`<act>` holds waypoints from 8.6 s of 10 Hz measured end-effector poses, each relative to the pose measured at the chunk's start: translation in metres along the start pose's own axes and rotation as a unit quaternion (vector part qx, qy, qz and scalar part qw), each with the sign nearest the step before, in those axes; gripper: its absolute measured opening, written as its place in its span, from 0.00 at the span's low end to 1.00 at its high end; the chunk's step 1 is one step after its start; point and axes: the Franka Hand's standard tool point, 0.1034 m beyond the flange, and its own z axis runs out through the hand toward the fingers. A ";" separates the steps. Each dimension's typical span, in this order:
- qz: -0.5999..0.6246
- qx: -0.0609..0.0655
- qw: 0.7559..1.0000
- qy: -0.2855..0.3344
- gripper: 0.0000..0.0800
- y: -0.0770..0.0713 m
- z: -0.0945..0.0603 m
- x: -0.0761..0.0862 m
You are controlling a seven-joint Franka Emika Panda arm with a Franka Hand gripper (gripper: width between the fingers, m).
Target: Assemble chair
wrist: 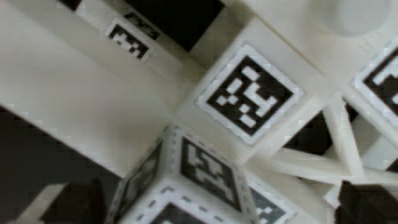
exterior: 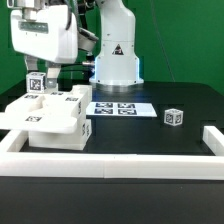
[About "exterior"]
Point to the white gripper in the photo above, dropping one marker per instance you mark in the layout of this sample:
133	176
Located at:
49	31

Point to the white tagged cube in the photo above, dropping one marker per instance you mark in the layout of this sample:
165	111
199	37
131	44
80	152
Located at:
173	117
35	82

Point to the white chair back frame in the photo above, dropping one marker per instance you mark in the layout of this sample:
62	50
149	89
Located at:
55	112

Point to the white chair seat block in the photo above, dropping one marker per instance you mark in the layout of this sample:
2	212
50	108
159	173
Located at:
74	141

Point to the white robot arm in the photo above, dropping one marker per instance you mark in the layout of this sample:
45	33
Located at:
112	59

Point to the white tag marker sheet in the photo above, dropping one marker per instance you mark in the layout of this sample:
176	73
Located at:
121	109

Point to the white U-shaped fence frame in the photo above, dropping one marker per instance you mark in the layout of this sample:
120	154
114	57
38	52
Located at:
15	163

